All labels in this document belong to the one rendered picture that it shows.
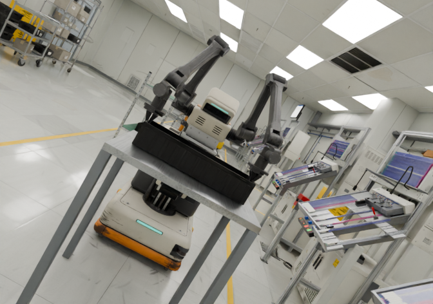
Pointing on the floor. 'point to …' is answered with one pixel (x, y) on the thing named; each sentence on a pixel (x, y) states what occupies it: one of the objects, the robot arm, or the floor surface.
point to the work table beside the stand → (141, 160)
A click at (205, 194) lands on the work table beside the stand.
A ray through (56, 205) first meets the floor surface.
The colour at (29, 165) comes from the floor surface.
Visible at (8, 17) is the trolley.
